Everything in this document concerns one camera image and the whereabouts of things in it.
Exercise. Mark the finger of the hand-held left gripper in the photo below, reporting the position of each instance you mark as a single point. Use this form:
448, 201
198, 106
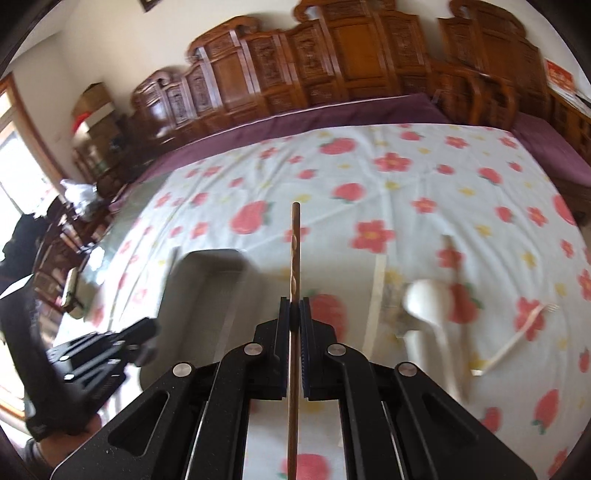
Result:
99, 381
138, 334

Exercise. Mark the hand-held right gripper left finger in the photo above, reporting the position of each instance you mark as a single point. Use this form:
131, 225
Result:
286, 332

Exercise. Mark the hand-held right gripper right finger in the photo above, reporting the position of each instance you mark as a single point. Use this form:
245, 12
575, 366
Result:
305, 332

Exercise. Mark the grey rectangular tray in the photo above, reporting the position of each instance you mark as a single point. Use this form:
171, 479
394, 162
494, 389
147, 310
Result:
207, 295

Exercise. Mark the pale chopstick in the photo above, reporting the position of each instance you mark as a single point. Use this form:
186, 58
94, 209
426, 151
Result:
379, 281

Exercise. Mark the brown patterned wooden chopstick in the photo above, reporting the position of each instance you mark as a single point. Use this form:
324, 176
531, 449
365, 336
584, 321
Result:
295, 240

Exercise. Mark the white spoon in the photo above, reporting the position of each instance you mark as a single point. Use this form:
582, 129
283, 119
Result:
425, 300

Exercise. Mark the white plastic fork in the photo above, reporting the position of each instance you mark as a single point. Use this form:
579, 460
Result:
517, 337

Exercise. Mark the person's left hand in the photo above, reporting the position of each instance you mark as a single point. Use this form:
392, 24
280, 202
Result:
69, 445

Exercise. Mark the dark wooden chairs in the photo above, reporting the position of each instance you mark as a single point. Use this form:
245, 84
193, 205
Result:
74, 240

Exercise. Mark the white plastic bag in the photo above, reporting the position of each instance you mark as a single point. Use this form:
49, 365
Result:
78, 193

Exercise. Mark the strawberry flower print sheet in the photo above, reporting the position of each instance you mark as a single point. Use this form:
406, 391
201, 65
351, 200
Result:
415, 184

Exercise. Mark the purple bed cover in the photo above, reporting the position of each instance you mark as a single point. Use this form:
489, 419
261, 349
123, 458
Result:
323, 115

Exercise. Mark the long carved wooden bench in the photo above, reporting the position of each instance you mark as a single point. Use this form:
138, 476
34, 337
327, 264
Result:
323, 55

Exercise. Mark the short carved wooden bench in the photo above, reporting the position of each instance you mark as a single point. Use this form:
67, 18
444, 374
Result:
489, 55

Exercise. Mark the red box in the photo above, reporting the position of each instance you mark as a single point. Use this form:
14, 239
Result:
559, 76

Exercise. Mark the dark picture frame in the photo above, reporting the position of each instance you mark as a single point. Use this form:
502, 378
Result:
150, 3

